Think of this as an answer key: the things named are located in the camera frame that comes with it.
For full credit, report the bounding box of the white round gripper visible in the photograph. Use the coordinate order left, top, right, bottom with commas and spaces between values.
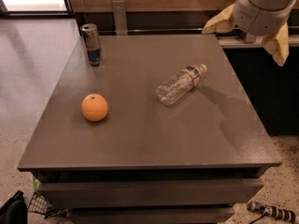
202, 0, 293, 67

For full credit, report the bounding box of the clear plastic water bottle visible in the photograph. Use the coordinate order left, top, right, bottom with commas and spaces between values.
156, 64, 207, 106

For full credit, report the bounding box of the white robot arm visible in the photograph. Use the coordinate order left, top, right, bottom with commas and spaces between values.
202, 0, 297, 66

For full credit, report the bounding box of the grey drawer cabinet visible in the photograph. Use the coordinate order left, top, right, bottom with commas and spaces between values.
19, 35, 280, 224

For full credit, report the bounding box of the silver blue energy drink can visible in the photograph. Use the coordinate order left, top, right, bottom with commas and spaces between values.
80, 23, 104, 66

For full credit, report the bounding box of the orange fruit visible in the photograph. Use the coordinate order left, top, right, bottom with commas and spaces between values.
81, 94, 108, 121

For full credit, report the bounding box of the black bag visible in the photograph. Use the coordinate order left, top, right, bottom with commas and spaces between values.
0, 190, 28, 224

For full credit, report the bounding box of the metal rail shelf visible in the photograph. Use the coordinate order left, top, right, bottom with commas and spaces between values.
99, 28, 299, 49

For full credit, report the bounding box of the left metal wall bracket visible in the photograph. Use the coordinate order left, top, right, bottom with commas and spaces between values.
112, 0, 128, 35

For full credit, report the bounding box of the black white striped handle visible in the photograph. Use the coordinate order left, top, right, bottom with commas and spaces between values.
247, 201, 299, 224

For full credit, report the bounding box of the black wire basket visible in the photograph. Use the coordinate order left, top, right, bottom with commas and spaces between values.
28, 192, 67, 219

